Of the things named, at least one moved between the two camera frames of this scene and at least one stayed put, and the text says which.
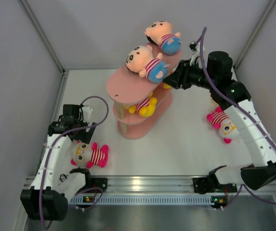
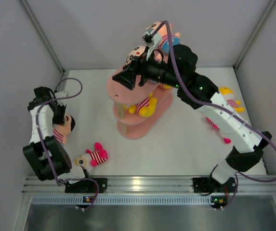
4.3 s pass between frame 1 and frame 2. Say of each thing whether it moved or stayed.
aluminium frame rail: stayed
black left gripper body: moved
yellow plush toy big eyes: stayed
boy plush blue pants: moved
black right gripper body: moved
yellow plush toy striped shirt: stayed
